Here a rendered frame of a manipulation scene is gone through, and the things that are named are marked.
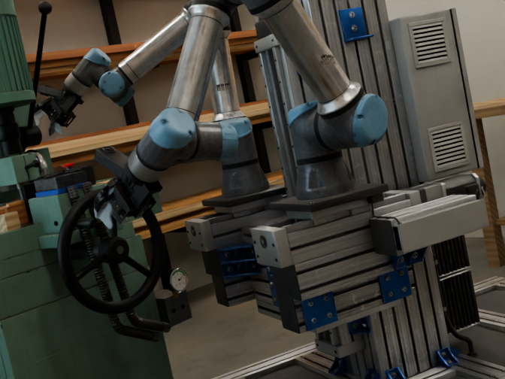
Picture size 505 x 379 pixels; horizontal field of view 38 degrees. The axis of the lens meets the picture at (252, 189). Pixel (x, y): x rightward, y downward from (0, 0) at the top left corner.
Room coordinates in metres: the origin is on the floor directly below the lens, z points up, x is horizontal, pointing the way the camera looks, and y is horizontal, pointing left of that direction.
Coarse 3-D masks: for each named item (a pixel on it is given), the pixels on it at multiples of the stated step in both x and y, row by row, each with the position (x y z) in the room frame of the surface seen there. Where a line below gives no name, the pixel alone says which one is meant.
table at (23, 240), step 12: (156, 204) 2.01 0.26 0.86; (24, 228) 1.72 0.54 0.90; (36, 228) 1.74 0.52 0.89; (120, 228) 1.80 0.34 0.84; (0, 240) 1.67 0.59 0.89; (12, 240) 1.69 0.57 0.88; (24, 240) 1.72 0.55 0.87; (36, 240) 1.74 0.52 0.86; (48, 240) 1.71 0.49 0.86; (72, 240) 1.70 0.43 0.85; (0, 252) 1.67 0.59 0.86; (12, 252) 1.69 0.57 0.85; (24, 252) 1.71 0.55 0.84
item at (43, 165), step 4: (28, 152) 2.08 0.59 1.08; (32, 152) 2.07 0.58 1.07; (36, 152) 2.07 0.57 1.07; (36, 156) 2.06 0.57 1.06; (40, 156) 2.06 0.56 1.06; (40, 160) 2.05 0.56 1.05; (44, 160) 2.06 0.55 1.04; (44, 164) 2.05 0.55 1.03; (40, 168) 2.05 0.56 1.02; (44, 168) 2.05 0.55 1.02; (40, 172) 2.05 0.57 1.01; (44, 172) 2.05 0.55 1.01; (48, 172) 2.06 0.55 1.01; (32, 180) 2.09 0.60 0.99
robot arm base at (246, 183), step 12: (228, 168) 2.25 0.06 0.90; (240, 168) 2.24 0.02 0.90; (252, 168) 2.25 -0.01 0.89; (228, 180) 2.25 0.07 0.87; (240, 180) 2.23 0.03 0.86; (252, 180) 2.23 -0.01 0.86; (264, 180) 2.28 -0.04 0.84; (228, 192) 2.24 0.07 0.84; (240, 192) 2.22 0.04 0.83; (252, 192) 2.22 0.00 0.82
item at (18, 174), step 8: (0, 160) 1.89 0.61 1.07; (8, 160) 1.86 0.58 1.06; (16, 160) 1.86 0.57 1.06; (24, 160) 1.88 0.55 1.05; (32, 160) 1.89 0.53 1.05; (0, 168) 1.90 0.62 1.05; (8, 168) 1.87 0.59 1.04; (16, 168) 1.86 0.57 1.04; (24, 168) 1.87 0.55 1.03; (32, 168) 1.89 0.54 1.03; (0, 176) 1.90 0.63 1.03; (8, 176) 1.88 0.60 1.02; (16, 176) 1.85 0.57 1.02; (24, 176) 1.87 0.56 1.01; (32, 176) 1.89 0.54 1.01; (40, 176) 1.90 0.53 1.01; (0, 184) 1.91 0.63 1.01; (8, 184) 1.88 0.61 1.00
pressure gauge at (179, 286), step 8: (168, 272) 1.94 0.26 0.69; (176, 272) 1.94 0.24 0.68; (184, 272) 1.96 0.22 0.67; (168, 280) 1.93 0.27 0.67; (176, 280) 1.94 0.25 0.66; (184, 280) 1.96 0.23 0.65; (168, 288) 1.94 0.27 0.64; (176, 288) 1.93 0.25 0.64; (184, 288) 1.95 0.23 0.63; (176, 296) 1.95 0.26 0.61
